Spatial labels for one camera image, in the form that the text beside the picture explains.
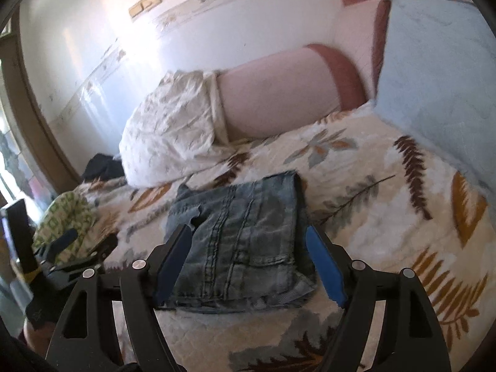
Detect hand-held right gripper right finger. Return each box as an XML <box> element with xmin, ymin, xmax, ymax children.
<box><xmin>305</xmin><ymin>225</ymin><xmax>452</xmax><ymax>372</ymax></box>

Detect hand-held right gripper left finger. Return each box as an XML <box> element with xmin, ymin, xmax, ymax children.
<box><xmin>46</xmin><ymin>224</ymin><xmax>193</xmax><ymax>372</ymax></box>

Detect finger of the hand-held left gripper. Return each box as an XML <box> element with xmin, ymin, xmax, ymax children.
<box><xmin>39</xmin><ymin>228</ymin><xmax>79</xmax><ymax>260</ymax></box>
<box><xmin>62</xmin><ymin>232</ymin><xmax>119</xmax><ymax>271</ymax></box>

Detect blue denim pants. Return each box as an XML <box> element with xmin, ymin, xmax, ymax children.
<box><xmin>165</xmin><ymin>170</ymin><xmax>320</xmax><ymax>314</ymax></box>

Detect person's left forearm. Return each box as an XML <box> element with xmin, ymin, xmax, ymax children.
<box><xmin>23</xmin><ymin>314</ymin><xmax>53</xmax><ymax>351</ymax></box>

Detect green patterned cloth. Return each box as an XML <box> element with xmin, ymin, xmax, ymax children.
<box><xmin>32</xmin><ymin>192</ymin><xmax>97</xmax><ymax>264</ymax></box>

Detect leaf print blanket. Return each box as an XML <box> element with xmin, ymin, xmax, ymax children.
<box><xmin>23</xmin><ymin>101</ymin><xmax>496</xmax><ymax>372</ymax></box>

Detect dark cloth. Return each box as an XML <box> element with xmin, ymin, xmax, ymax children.
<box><xmin>82</xmin><ymin>154</ymin><xmax>126</xmax><ymax>182</ymax></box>

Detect white patterned pillow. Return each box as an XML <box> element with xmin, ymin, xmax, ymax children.
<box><xmin>118</xmin><ymin>70</ymin><xmax>229</xmax><ymax>187</ymax></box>

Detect pink bolster cushion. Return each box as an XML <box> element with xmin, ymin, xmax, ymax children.
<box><xmin>215</xmin><ymin>44</ymin><xmax>367</xmax><ymax>142</ymax></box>

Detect light blue quilted pillow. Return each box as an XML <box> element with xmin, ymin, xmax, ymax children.
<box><xmin>374</xmin><ymin>0</ymin><xmax>493</xmax><ymax>198</ymax></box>

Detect wooden door frame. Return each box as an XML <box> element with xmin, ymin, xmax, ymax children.
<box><xmin>0</xmin><ymin>19</ymin><xmax>84</xmax><ymax>202</ymax></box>

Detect beige wall switch panel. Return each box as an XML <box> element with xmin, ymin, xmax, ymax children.
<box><xmin>129</xmin><ymin>0</ymin><xmax>163</xmax><ymax>20</ymax></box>

